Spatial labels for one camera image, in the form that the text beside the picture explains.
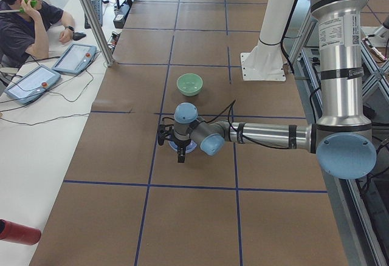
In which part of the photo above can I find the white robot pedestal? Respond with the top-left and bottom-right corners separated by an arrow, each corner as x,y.
241,0 -> 296,81

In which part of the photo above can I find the black computer mouse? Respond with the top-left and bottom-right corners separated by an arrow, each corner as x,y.
72,32 -> 86,41

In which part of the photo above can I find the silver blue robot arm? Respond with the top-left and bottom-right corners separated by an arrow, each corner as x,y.
159,0 -> 376,179

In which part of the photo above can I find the far blue teach pendant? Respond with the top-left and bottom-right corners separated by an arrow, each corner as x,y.
52,43 -> 97,75

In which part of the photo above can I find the aluminium frame post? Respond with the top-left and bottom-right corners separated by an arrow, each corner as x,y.
79,0 -> 114,67

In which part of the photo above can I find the black keyboard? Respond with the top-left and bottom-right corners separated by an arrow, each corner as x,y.
84,0 -> 103,30

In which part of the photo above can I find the blue teach pendant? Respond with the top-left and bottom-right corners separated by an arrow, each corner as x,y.
52,43 -> 97,75
5,65 -> 61,104

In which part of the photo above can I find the blue bowl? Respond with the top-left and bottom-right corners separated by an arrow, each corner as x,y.
169,140 -> 197,154

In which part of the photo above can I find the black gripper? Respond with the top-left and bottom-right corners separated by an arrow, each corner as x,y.
173,132 -> 191,163

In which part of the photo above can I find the seated person dark shirt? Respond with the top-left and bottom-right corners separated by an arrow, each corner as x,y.
1,0 -> 75,68

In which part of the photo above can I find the red cylinder bottle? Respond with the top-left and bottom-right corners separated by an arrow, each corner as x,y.
1,219 -> 41,245

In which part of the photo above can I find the near blue teach pendant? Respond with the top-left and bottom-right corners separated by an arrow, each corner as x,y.
5,65 -> 61,104

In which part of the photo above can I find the green bowl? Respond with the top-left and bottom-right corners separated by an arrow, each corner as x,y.
176,73 -> 204,97

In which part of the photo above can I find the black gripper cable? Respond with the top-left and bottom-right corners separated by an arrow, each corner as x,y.
200,98 -> 297,151

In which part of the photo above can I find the green handheld tool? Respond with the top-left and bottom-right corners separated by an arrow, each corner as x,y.
19,0 -> 38,13

